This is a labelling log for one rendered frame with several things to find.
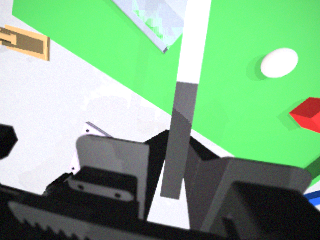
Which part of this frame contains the red block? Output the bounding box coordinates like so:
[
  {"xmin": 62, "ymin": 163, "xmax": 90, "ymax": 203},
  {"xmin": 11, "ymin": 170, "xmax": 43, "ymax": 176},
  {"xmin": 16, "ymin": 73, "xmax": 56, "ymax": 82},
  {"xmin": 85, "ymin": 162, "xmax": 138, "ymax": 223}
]
[{"xmin": 289, "ymin": 97, "xmax": 320, "ymax": 133}]

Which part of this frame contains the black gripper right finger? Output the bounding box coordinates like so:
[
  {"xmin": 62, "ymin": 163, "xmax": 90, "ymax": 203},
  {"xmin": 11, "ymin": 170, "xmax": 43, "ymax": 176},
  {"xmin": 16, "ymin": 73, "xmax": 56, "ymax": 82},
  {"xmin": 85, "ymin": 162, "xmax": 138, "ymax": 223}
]
[{"xmin": 184, "ymin": 136, "xmax": 312, "ymax": 233}]

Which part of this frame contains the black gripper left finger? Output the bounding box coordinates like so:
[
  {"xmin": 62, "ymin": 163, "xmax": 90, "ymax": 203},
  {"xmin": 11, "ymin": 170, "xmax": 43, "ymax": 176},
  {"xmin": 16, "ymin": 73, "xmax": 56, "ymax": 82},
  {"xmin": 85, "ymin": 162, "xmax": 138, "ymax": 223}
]
[{"xmin": 76, "ymin": 129, "xmax": 169, "ymax": 221}]

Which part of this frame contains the green flat mat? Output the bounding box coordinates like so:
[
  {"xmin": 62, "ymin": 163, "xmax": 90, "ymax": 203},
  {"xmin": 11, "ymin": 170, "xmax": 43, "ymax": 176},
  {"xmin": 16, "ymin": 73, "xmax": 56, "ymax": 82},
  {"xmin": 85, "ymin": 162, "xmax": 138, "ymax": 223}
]
[{"xmin": 12, "ymin": 0, "xmax": 320, "ymax": 168}]

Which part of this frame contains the white ball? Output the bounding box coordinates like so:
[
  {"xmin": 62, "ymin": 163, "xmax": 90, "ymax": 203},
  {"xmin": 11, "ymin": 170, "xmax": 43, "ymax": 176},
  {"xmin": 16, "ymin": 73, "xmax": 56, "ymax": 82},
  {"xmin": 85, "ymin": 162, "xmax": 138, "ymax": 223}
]
[{"xmin": 260, "ymin": 47, "xmax": 298, "ymax": 78}]

